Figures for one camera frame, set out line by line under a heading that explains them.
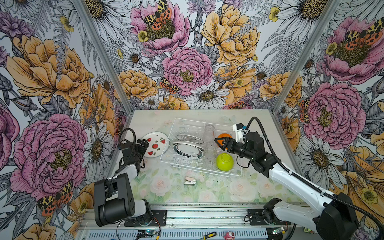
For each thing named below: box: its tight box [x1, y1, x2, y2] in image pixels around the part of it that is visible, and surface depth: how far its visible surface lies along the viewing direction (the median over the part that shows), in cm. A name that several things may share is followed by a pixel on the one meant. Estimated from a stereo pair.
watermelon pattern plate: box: [141, 131, 170, 158], surface depth 104 cm
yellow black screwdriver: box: [197, 231, 217, 240], surface depth 71 cm
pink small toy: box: [223, 231, 235, 240], surface depth 67 cm
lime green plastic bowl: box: [216, 153, 235, 172], surface depth 89 cm
